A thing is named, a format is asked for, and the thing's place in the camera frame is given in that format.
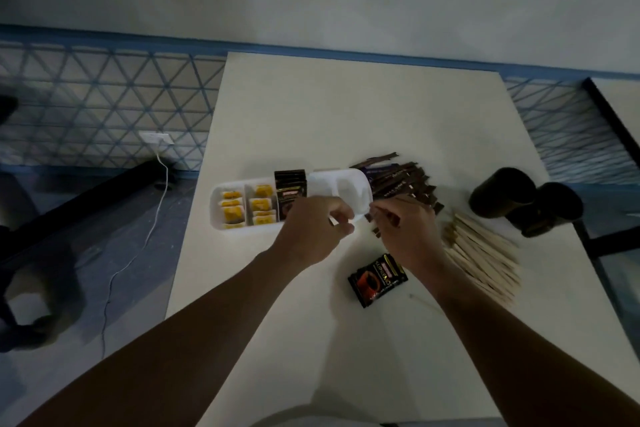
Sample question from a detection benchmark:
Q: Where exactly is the person's left hand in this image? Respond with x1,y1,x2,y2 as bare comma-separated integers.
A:
271,195,356,271

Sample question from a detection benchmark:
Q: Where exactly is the person's right hand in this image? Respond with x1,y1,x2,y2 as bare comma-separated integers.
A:
368,195,449,278

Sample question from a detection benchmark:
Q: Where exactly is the white compartment organizer tray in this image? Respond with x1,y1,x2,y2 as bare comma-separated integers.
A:
209,168,374,233

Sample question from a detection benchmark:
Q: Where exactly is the person's right forearm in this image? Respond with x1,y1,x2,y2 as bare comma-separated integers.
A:
414,256,640,427

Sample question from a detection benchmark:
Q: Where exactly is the person's left forearm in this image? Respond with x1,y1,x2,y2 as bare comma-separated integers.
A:
17,248,307,427

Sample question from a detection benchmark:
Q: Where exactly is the pile of brown stick packets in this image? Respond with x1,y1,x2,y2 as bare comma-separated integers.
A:
349,152,445,238

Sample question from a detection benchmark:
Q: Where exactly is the black red coffee sachet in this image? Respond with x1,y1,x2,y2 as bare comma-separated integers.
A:
348,254,409,309

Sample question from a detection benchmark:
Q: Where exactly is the stack of black sachets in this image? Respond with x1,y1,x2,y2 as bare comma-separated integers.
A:
274,169,308,221

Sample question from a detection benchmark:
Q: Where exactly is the group of yellow tea bags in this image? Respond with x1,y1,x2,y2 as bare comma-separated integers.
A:
219,183,278,229

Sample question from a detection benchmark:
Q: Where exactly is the pile of wooden stir sticks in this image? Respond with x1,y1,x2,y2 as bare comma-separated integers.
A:
442,213,524,306

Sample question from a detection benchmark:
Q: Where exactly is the black paper cup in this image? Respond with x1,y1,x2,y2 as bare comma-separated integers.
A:
468,167,537,219
506,182,585,238

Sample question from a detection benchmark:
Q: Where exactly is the black-edged side table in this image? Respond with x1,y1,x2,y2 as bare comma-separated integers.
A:
574,77,640,258

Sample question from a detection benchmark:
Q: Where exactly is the black furniture beam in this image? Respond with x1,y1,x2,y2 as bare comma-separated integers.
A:
0,158,177,263

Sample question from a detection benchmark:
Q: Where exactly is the white power cable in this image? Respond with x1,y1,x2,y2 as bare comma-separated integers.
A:
100,143,171,360

